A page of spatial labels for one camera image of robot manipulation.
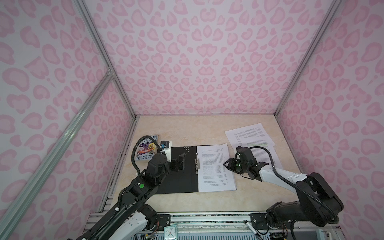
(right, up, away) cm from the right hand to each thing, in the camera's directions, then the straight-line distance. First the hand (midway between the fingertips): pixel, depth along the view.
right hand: (225, 164), depth 88 cm
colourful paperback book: (-49, +7, +11) cm, 51 cm away
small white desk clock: (-29, -27, -19) cm, 44 cm away
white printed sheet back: (+11, +15, +20) cm, 27 cm away
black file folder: (-24, -10, 0) cm, 26 cm away
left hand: (-26, +10, -14) cm, 31 cm away
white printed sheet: (-7, -7, +1) cm, 10 cm away
